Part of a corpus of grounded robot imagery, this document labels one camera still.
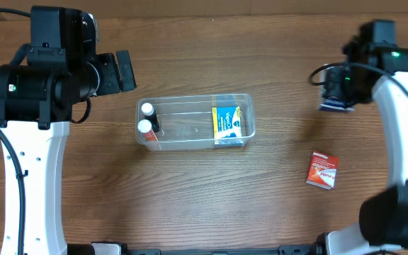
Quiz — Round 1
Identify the clear plastic container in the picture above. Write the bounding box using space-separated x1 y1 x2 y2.
135 93 256 151

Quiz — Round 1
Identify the white Hansaplast plaster box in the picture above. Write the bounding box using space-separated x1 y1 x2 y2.
319 67 354 113

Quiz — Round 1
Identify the black tube white cap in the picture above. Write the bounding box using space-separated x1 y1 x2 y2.
141 103 161 132

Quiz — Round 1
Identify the blue Vicks VapoDrops box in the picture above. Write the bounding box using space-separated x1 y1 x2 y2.
212 106 244 147

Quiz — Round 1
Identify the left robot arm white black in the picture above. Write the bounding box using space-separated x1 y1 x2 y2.
0 6 136 254

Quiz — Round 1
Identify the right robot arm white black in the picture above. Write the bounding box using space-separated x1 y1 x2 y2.
310 20 408 254

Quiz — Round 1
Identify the red Panadol box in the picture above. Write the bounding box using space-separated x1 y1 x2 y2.
306 151 339 190

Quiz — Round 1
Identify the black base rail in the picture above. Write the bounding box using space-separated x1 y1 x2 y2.
123 244 316 255

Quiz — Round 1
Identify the orange tube white cap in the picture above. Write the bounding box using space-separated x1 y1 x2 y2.
137 120 158 142

